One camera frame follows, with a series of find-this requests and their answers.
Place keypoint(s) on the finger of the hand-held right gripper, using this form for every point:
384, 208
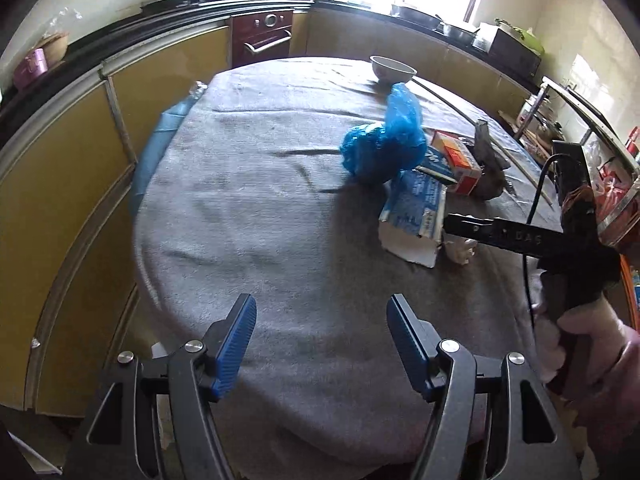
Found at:
510, 237

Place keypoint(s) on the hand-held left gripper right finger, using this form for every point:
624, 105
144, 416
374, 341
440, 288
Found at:
407, 345

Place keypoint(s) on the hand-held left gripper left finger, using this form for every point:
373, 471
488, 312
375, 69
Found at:
235, 345

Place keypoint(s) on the dark foil bag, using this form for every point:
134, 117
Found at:
490, 160

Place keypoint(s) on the orange and white box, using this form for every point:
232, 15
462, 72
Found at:
460, 162

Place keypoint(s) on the blue and white box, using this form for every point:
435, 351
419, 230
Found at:
412, 210

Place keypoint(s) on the blue and white carton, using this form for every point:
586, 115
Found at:
436, 165

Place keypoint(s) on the blue plastic bag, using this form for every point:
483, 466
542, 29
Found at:
380, 145

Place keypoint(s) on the person's right hand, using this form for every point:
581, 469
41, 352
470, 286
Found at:
605, 365

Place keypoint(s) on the pink and white plastic bag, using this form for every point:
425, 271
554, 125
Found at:
617, 195

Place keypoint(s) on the metal shelf rack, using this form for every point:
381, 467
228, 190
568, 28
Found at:
595, 125

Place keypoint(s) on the long wooden stick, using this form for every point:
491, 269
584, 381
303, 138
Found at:
450, 105

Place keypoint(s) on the dark microwave oven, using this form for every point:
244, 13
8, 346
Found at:
510, 55

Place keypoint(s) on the green lid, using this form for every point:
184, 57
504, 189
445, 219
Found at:
525, 37

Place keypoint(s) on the white ceramic bowl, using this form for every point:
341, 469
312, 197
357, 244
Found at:
392, 70

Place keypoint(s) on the small metal basin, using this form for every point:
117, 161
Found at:
455, 32

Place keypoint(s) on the blue table cover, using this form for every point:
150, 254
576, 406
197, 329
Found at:
160, 135

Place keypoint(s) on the yellow lower cabinets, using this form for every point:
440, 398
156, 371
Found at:
65, 200

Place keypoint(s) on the large metal basin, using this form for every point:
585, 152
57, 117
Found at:
412, 15

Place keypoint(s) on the dark red oven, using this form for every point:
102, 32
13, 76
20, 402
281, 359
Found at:
262, 37

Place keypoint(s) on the pink mug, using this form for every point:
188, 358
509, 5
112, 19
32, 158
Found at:
30, 67

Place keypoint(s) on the brown clay pot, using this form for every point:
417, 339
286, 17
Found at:
52, 46

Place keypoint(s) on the clear plastic bag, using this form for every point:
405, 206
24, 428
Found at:
60, 20

